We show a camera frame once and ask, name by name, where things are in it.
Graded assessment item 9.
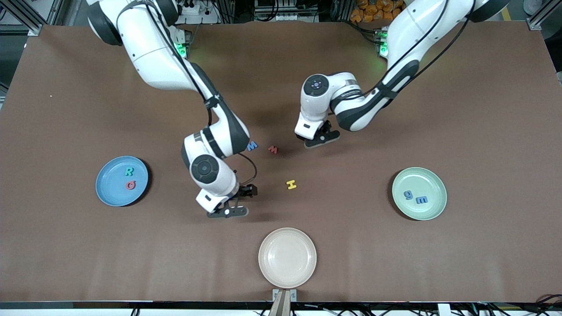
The brown table cover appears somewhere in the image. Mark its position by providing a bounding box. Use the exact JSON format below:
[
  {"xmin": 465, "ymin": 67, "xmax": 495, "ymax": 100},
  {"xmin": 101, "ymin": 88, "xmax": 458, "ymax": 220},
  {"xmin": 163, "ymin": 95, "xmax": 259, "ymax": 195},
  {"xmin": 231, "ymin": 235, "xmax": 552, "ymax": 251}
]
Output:
[{"xmin": 0, "ymin": 21, "xmax": 562, "ymax": 303}]

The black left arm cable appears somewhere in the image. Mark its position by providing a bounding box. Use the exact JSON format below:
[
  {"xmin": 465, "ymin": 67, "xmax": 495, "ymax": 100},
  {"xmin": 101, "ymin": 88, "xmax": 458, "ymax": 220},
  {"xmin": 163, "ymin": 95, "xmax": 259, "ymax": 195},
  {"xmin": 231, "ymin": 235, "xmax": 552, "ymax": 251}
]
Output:
[{"xmin": 327, "ymin": 0, "xmax": 477, "ymax": 130}]

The orange packaged items pile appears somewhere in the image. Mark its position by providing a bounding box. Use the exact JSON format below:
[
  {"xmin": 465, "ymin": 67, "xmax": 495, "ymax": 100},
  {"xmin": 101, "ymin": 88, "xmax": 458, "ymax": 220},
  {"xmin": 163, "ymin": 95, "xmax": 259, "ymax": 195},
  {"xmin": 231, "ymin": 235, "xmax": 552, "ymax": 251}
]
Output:
[{"xmin": 350, "ymin": 0, "xmax": 398, "ymax": 23}]

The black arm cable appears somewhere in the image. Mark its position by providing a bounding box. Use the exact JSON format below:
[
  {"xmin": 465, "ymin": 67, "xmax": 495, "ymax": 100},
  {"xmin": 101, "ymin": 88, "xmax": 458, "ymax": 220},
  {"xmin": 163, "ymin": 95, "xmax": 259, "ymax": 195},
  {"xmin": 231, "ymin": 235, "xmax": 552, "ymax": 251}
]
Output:
[
  {"xmin": 145, "ymin": 0, "xmax": 259, "ymax": 186},
  {"xmin": 327, "ymin": 0, "xmax": 477, "ymax": 130}
]

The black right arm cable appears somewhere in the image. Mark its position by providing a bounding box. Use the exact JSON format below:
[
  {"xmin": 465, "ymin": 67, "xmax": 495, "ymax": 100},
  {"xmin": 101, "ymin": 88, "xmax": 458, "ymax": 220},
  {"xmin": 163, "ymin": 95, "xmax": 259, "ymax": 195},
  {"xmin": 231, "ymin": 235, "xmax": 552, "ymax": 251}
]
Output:
[{"xmin": 145, "ymin": 0, "xmax": 259, "ymax": 186}]

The beige round plate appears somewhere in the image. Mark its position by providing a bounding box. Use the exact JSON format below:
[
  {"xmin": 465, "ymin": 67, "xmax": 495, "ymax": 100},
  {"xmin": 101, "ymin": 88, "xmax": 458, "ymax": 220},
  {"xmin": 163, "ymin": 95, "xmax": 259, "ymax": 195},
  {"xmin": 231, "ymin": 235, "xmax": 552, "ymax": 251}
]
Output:
[{"xmin": 258, "ymin": 227, "xmax": 317, "ymax": 289}]

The aluminium frame profile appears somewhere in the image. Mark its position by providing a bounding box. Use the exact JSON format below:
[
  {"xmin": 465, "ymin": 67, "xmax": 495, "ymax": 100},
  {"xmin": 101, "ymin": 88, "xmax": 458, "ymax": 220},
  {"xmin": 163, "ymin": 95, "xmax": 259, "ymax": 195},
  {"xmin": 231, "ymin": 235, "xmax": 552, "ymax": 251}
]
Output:
[
  {"xmin": 527, "ymin": 0, "xmax": 562, "ymax": 31},
  {"xmin": 0, "ymin": 0, "xmax": 58, "ymax": 36}
]

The green round plate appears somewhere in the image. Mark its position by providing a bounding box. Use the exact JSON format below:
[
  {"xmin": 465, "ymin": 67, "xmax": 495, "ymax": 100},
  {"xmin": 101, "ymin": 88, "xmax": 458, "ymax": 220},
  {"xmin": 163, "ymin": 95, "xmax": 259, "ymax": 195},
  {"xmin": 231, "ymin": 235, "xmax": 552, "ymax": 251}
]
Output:
[{"xmin": 392, "ymin": 167, "xmax": 448, "ymax": 221}]

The white power strip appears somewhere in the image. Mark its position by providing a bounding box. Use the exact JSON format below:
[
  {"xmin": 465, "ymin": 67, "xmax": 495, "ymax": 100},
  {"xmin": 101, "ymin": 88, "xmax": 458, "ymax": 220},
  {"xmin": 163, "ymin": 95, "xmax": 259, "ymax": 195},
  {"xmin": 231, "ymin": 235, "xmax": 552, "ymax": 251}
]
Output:
[
  {"xmin": 176, "ymin": 0, "xmax": 222, "ymax": 25},
  {"xmin": 254, "ymin": 0, "xmax": 319, "ymax": 22}
]

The blue round plate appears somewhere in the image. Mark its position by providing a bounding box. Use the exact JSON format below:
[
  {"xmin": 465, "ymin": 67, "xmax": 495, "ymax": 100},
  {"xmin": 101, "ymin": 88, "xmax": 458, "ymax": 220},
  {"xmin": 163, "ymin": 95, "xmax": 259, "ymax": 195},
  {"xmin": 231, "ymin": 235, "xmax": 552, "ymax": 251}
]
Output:
[{"xmin": 95, "ymin": 156, "xmax": 150, "ymax": 207}]

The metal table edge bracket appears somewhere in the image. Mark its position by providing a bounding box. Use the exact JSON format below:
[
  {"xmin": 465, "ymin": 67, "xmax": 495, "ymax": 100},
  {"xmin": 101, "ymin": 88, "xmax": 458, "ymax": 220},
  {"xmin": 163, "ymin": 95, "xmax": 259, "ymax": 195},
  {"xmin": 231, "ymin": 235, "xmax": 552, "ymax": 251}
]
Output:
[{"xmin": 272, "ymin": 289, "xmax": 298, "ymax": 316}]

